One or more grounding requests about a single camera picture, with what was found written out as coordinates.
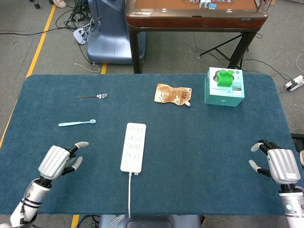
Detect black cable bundle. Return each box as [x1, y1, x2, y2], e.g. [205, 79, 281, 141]
[56, 0, 100, 31]

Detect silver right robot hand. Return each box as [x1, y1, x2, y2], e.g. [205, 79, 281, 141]
[248, 139, 301, 185]

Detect green toy block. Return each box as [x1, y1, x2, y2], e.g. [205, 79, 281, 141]
[215, 68, 235, 88]

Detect hanging pendant cable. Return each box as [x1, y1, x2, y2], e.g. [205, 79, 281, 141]
[95, 0, 103, 27]

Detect thin white floor cable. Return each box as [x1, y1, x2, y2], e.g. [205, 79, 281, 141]
[74, 62, 101, 73]

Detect metal fork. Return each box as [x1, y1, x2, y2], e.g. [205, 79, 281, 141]
[76, 93, 109, 99]

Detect light blue toothbrush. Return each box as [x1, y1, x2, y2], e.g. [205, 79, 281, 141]
[58, 119, 97, 127]

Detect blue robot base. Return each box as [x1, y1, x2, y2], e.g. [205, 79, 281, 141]
[86, 0, 146, 65]

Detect blue table cloth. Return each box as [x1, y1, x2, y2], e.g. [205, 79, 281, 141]
[0, 73, 304, 217]

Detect black swivel stool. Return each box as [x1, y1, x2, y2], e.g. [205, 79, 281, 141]
[33, 0, 55, 10]

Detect orange spout pouch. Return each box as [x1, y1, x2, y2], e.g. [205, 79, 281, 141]
[153, 83, 192, 107]

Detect grey robot torso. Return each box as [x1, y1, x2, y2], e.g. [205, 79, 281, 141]
[98, 214, 202, 228]

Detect teal cardboard box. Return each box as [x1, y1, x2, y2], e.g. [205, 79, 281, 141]
[204, 66, 245, 107]

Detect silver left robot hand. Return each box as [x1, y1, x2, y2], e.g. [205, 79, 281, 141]
[38, 141, 90, 182]

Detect white power strip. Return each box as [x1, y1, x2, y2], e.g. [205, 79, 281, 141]
[120, 122, 147, 176]

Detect long black floor cable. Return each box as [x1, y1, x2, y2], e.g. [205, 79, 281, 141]
[0, 26, 75, 37]

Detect white power cable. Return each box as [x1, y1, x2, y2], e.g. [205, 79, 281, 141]
[127, 172, 133, 219]

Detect white floor socket strip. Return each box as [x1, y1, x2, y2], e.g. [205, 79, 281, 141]
[73, 27, 90, 45]
[285, 75, 304, 92]

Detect brown mahjong table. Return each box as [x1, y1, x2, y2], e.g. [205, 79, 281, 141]
[125, 0, 269, 74]

